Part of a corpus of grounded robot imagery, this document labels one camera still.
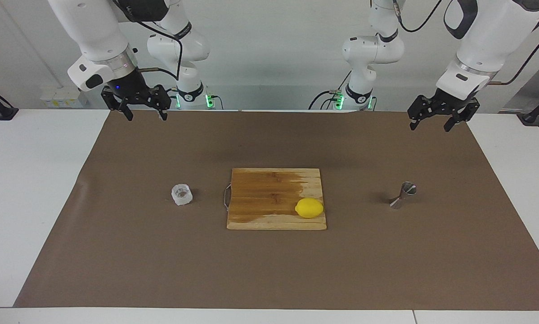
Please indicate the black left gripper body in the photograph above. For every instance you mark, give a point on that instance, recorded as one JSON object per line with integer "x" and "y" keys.
{"x": 449, "y": 104}

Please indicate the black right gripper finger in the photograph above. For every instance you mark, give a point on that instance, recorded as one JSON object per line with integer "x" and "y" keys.
{"x": 163, "y": 101}
{"x": 116, "y": 102}

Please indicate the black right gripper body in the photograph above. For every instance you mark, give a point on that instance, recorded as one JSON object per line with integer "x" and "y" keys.
{"x": 132, "y": 87}

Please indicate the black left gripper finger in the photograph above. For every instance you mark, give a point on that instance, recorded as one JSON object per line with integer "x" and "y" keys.
{"x": 467, "y": 112}
{"x": 420, "y": 108}

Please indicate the steel double jigger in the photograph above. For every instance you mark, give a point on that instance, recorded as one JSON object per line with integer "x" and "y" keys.
{"x": 404, "y": 194}

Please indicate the small clear plastic cup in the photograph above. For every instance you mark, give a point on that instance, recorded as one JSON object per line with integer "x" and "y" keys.
{"x": 181, "y": 194}

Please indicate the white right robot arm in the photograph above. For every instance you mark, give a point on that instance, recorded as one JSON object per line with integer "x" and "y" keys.
{"x": 89, "y": 27}

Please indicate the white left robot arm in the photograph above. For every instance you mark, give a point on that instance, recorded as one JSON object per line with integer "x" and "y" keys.
{"x": 499, "y": 31}

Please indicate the wooden cutting board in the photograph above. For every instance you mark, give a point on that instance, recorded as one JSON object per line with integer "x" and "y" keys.
{"x": 260, "y": 198}

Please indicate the yellow lemon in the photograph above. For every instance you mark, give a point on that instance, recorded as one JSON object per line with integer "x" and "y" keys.
{"x": 309, "y": 208}

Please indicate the brown table mat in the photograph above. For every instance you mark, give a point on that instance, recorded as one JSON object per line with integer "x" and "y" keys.
{"x": 161, "y": 261}

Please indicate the white wall socket boxes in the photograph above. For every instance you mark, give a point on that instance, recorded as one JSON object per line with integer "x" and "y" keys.
{"x": 62, "y": 98}

